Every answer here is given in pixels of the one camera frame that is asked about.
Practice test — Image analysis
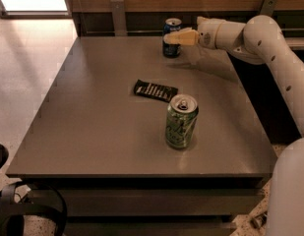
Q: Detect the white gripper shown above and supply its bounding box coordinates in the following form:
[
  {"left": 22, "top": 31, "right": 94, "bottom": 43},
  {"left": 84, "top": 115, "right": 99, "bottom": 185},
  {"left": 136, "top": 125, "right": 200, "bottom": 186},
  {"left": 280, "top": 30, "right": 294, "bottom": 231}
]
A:
[{"left": 163, "top": 17, "right": 226, "bottom": 49}]

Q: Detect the blue pepsi can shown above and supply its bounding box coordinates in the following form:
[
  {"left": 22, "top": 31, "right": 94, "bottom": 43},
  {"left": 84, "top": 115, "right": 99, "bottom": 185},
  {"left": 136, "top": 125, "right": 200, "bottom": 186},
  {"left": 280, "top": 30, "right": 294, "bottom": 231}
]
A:
[{"left": 162, "top": 18, "right": 182, "bottom": 58}]

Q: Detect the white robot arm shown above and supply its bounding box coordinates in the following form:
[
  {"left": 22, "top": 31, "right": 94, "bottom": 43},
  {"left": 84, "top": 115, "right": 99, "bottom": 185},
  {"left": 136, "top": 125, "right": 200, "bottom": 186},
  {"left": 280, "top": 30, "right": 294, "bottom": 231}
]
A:
[{"left": 163, "top": 15, "right": 304, "bottom": 236}]

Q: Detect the green soda can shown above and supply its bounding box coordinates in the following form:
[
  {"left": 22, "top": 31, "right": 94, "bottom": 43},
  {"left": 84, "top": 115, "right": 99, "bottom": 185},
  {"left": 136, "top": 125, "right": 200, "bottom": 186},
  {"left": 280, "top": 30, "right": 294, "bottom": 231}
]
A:
[{"left": 165, "top": 94, "right": 199, "bottom": 149}]

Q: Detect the black snack bar wrapper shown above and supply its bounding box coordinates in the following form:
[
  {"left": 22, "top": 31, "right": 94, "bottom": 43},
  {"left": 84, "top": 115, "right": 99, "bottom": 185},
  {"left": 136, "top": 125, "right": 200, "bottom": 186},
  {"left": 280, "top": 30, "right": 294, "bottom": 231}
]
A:
[{"left": 134, "top": 80, "right": 178, "bottom": 102}]

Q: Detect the upper grey drawer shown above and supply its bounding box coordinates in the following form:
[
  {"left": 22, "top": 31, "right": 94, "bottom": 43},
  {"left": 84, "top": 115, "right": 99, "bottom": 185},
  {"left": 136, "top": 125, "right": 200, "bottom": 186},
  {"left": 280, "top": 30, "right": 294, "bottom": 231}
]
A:
[{"left": 60, "top": 189, "right": 264, "bottom": 216}]

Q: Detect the grey drawer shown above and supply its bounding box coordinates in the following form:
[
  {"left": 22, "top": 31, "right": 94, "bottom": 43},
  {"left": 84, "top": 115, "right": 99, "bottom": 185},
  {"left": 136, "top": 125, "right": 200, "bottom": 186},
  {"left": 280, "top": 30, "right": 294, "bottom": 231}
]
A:
[
  {"left": 64, "top": 222, "right": 236, "bottom": 236},
  {"left": 60, "top": 189, "right": 264, "bottom": 216}
]

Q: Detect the white power strip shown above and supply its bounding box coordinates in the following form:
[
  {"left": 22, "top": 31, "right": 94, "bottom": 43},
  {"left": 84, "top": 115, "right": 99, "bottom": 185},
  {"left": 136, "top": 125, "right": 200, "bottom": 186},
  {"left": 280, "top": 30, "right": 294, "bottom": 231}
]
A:
[{"left": 250, "top": 211, "right": 268, "bottom": 229}]

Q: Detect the lower grey drawer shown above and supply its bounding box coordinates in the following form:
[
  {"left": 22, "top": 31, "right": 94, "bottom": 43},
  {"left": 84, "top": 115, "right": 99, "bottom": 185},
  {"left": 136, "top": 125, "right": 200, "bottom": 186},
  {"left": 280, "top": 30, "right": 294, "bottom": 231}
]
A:
[{"left": 64, "top": 222, "right": 236, "bottom": 236}]

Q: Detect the black office chair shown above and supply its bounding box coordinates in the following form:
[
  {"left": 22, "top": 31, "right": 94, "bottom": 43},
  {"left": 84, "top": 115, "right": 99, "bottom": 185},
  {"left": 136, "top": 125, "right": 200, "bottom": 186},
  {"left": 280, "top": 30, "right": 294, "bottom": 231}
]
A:
[{"left": 0, "top": 143, "right": 69, "bottom": 236}]

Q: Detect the left metal bracket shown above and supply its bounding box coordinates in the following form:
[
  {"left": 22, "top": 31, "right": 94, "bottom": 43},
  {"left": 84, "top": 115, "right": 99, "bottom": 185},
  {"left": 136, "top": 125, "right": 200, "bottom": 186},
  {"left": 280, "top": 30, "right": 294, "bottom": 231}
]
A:
[{"left": 110, "top": 0, "right": 128, "bottom": 36}]

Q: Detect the metal bracket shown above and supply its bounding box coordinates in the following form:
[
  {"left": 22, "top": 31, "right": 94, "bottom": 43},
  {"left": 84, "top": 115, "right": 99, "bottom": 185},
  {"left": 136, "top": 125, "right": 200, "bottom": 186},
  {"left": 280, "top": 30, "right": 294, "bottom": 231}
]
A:
[
  {"left": 259, "top": 0, "right": 278, "bottom": 17},
  {"left": 110, "top": 0, "right": 128, "bottom": 36}
]

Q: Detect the right metal bracket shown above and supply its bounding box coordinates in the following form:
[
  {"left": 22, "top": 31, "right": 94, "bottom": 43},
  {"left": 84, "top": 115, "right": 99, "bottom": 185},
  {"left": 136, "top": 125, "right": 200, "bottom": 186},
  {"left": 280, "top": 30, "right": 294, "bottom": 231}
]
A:
[{"left": 259, "top": 0, "right": 278, "bottom": 17}]

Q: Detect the metal wall rail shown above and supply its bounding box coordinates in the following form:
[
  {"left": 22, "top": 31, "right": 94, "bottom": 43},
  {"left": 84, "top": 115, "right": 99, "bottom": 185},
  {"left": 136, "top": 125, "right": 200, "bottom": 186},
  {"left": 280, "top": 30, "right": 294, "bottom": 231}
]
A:
[{"left": 85, "top": 29, "right": 304, "bottom": 34}]

